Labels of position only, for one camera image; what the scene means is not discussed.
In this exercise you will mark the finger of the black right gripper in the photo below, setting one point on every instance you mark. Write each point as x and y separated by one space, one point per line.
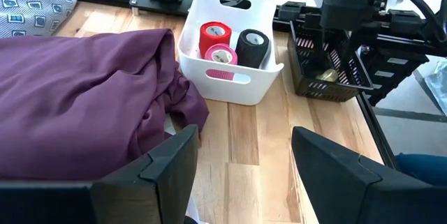
319 49
353 44

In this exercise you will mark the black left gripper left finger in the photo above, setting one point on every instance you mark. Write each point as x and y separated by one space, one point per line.
150 196

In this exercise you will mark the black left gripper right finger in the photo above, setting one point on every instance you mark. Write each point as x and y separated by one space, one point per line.
356 196

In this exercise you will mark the black bandage roll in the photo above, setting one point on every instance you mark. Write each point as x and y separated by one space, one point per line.
249 54

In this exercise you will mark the pink bandage roll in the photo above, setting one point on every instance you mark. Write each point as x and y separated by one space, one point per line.
220 74

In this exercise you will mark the red bandage roll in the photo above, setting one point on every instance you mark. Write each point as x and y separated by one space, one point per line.
209 42

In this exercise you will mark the black mesh basket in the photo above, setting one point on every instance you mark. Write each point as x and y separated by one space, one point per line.
324 93

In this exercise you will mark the leaf-patterned curtain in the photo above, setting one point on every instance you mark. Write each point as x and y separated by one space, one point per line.
438 84

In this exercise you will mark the white plastic bin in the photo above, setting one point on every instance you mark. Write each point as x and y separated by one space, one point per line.
227 91

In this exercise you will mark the purple cloth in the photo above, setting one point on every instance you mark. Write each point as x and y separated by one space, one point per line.
87 95

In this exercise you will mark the grey square-patterned cloth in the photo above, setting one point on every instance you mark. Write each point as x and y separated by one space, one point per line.
31 4

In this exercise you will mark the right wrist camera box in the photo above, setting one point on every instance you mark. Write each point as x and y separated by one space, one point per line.
349 7

